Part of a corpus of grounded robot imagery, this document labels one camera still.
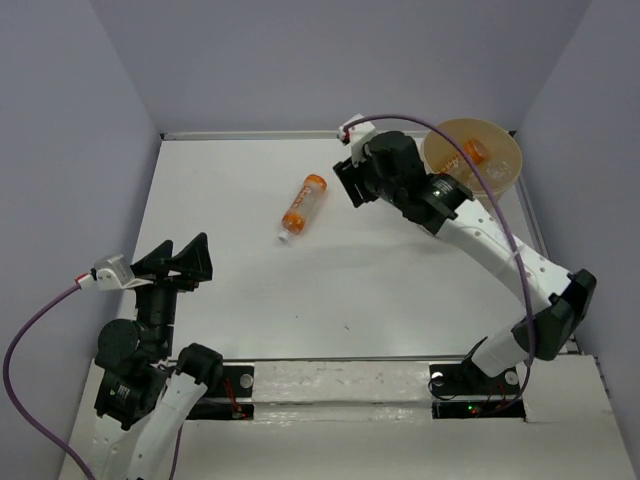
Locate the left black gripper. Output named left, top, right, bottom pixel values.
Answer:
left=127, top=229, right=215, bottom=354

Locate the orange label bottle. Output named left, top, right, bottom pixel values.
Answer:
left=278, top=174, right=327, bottom=242
left=437, top=139, right=489, bottom=176

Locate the clear crushed plastic bottle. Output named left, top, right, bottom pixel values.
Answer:
left=481, top=158, right=512, bottom=184

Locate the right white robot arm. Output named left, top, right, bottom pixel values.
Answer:
left=334, top=128, right=597, bottom=392

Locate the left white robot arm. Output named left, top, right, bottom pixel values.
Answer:
left=89, top=233, right=223, bottom=479

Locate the beige capybara paper bin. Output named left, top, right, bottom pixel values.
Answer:
left=420, top=118, right=523, bottom=211

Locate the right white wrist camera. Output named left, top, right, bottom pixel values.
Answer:
left=337, top=114, right=377, bottom=167

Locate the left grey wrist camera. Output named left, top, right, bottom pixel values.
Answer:
left=75, top=254, right=151, bottom=291

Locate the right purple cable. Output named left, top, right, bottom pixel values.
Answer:
left=339, top=113, right=536, bottom=409

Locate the purple cable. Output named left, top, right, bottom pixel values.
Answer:
left=3, top=284, right=99, bottom=480
left=339, top=113, right=536, bottom=409

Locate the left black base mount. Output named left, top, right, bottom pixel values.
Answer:
left=187, top=363, right=255, bottom=421

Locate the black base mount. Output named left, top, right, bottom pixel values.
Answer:
left=427, top=363, right=526, bottom=420
left=187, top=363, right=255, bottom=421

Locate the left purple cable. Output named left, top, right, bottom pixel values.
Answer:
left=3, top=284, right=99, bottom=480

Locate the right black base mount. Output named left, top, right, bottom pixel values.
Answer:
left=427, top=363, right=526, bottom=420

